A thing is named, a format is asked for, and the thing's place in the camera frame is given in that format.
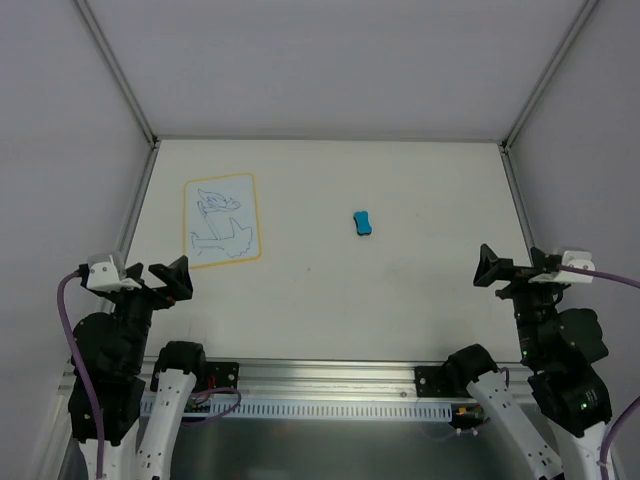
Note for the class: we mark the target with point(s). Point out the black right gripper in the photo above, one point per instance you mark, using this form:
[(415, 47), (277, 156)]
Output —
[(520, 275)]

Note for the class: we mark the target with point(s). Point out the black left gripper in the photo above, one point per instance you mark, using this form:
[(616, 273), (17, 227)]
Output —
[(148, 291)]

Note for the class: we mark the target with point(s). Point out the yellow framed small whiteboard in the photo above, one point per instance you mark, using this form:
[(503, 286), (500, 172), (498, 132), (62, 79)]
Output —
[(221, 221)]

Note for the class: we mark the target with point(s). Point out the blue foam whiteboard eraser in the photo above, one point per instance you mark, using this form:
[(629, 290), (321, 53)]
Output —
[(362, 223)]

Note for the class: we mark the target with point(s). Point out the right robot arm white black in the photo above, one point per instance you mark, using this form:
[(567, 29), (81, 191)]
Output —
[(560, 349)]

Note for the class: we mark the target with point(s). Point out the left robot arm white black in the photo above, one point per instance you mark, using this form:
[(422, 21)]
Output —
[(107, 352)]

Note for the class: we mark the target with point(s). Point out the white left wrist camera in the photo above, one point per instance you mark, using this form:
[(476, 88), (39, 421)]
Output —
[(107, 274)]

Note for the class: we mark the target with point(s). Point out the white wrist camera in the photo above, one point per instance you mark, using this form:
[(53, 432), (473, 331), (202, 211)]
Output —
[(107, 274), (575, 269)]

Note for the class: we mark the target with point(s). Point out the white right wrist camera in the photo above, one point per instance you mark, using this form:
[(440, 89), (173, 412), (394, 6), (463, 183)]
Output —
[(575, 269)]

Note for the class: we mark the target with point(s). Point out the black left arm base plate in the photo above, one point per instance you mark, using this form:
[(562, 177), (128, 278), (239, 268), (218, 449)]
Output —
[(218, 374)]

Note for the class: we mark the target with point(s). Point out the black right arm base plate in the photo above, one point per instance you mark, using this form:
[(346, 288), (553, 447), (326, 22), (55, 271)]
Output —
[(432, 382)]

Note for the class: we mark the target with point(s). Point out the aluminium mounting rail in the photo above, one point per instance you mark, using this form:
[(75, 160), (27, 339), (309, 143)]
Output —
[(327, 380)]

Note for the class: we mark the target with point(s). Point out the white slotted cable duct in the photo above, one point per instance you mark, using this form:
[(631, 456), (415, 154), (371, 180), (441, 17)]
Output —
[(403, 411)]

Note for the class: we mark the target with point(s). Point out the left aluminium frame post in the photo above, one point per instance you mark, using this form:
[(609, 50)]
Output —
[(104, 48)]

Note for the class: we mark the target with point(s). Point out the aluminium frame post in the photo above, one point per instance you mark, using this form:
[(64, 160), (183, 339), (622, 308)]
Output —
[(104, 48), (561, 51)]

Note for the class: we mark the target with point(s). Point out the right aluminium frame post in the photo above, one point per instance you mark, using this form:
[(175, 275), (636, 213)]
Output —
[(561, 51)]

